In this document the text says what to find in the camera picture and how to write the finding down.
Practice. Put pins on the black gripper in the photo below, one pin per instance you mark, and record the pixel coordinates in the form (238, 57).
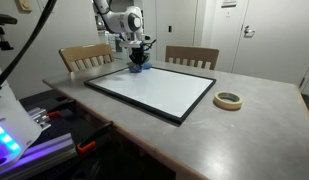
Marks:
(139, 55)

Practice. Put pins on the blue microfibre cloth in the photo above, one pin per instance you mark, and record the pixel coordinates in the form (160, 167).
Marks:
(137, 69)

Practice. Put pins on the white robot base with LEDs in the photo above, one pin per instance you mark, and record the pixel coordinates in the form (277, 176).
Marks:
(10, 116)

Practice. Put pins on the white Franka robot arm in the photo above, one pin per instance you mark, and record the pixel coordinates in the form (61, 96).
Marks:
(122, 20)

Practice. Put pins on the white kitchen stove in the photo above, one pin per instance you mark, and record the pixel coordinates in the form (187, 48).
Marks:
(110, 44)

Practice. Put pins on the white closet door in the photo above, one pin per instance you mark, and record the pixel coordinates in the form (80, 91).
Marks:
(177, 40)

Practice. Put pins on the black door latch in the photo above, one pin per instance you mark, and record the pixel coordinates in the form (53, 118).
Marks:
(169, 29)

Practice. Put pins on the wooden slat-back chair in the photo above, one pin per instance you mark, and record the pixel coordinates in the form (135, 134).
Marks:
(190, 52)
(84, 51)

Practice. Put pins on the beige masking tape roll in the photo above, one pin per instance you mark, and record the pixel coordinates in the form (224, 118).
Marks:
(227, 105)

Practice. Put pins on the door sign placard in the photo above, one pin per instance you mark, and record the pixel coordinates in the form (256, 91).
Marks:
(228, 3)

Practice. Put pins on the white entry door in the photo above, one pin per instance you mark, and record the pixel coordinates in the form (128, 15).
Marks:
(277, 40)

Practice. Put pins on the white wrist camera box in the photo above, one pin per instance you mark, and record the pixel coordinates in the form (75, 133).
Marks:
(129, 44)

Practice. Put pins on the whiteboard with black frame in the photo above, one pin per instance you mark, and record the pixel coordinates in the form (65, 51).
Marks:
(160, 90)

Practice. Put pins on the small white wall plate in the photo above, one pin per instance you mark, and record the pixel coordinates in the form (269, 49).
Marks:
(228, 14)

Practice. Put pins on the silver metal bracket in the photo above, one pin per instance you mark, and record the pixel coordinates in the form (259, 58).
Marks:
(39, 116)

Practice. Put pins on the aluminium extrusion rail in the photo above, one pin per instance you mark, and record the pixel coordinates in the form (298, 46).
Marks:
(50, 150)

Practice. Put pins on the beige wall thermostat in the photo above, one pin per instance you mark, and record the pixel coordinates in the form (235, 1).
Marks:
(24, 5)

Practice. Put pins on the black camera on mount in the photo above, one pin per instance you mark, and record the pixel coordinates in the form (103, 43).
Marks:
(2, 20)

